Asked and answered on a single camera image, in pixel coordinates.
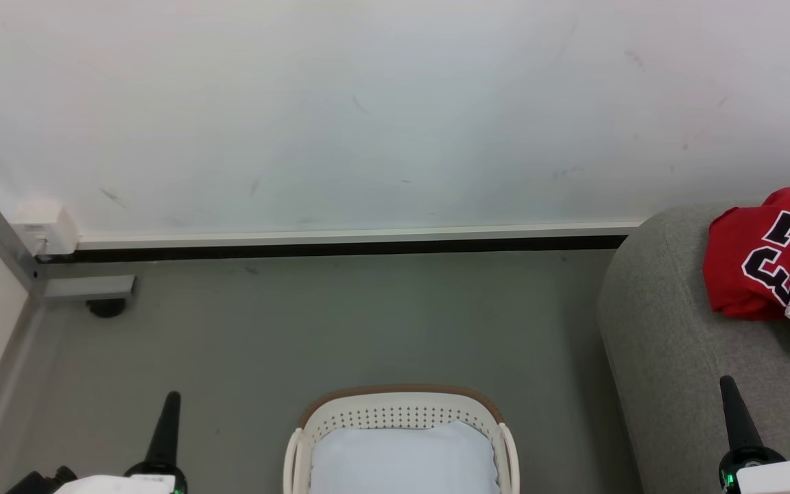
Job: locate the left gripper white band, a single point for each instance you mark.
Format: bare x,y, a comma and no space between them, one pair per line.
127,484

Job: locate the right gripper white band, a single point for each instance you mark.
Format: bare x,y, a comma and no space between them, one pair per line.
786,477

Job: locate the red basketball jersey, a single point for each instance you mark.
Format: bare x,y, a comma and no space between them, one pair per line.
751,261

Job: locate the white perforated laundry basket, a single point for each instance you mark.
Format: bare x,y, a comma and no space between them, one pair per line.
395,410

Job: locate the grey fabric sofa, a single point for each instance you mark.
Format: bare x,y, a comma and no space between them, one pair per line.
676,357

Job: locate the light blue folded cloth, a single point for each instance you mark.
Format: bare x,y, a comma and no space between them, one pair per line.
402,460

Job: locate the white and black baseboard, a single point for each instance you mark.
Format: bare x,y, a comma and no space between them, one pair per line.
340,243

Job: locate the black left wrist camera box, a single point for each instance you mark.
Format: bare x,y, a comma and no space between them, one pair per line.
38,482

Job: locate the black frame foot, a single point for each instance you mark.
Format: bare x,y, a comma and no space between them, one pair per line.
106,308

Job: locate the white wall socket box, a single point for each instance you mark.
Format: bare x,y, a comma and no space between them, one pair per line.
49,230

